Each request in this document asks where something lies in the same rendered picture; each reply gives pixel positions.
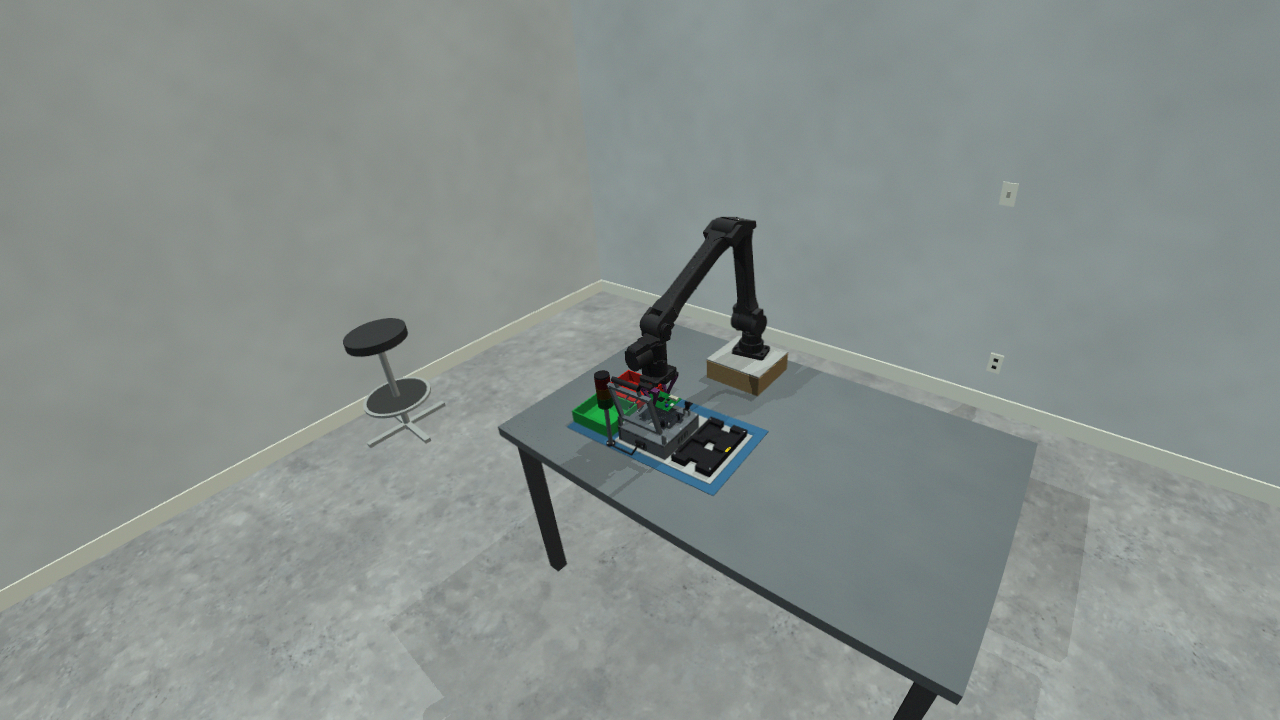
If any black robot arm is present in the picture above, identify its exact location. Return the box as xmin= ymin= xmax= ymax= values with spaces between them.
xmin=625 ymin=217 xmax=771 ymax=377

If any green circuit board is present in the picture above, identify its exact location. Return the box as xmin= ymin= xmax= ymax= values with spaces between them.
xmin=648 ymin=391 xmax=681 ymax=413

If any red bin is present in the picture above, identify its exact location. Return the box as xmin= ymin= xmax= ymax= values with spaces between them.
xmin=618 ymin=370 xmax=664 ymax=392

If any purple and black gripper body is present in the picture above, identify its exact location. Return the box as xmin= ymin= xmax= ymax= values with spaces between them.
xmin=637 ymin=357 xmax=678 ymax=389

